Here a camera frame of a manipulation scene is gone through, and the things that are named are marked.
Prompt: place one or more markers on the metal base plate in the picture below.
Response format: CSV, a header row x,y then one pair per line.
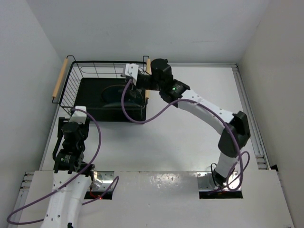
x,y
102,180
205,182

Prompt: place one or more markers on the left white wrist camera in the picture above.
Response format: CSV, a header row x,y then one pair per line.
x,y
79,115

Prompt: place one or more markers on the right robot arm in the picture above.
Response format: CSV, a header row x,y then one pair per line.
x,y
233,128

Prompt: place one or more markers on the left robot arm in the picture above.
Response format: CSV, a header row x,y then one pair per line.
x,y
71,176

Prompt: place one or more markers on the black wire dish rack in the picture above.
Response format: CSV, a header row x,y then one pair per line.
x,y
83,83

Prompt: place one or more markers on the teal plate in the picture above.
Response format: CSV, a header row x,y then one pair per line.
x,y
112,97

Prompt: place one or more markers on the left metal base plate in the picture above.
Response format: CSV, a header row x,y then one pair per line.
x,y
102,180

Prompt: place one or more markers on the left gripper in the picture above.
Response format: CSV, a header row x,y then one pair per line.
x,y
61,119

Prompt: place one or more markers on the left wooden rack handle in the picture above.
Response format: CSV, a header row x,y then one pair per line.
x,y
60,78

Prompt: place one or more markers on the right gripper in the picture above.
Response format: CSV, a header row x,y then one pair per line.
x,y
133,93

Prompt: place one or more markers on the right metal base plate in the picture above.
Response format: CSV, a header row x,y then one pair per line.
x,y
205,182

